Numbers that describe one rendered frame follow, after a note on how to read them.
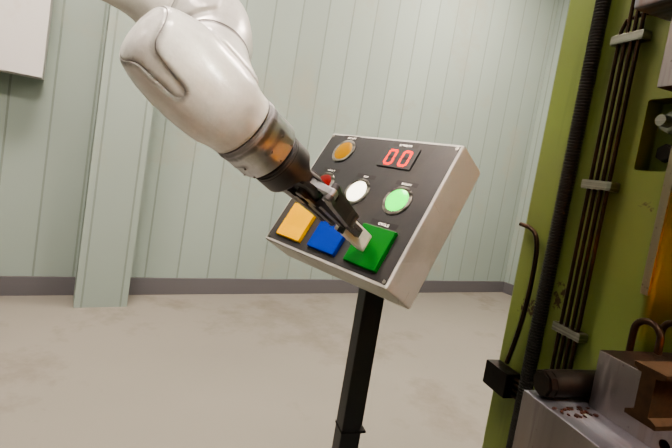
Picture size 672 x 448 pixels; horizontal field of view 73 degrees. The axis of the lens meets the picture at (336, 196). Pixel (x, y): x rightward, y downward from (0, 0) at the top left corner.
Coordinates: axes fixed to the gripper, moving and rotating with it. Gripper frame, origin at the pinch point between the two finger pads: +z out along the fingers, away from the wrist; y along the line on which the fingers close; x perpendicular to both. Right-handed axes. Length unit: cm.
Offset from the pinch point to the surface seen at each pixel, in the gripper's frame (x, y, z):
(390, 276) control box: -3.2, 6.4, 5.3
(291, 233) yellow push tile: -2.6, -19.1, 4.5
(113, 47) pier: 62, -247, -5
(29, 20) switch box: 46, -261, -41
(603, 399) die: -6.3, 36.7, 9.2
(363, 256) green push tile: -1.9, 0.3, 4.5
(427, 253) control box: 3.8, 7.0, 10.2
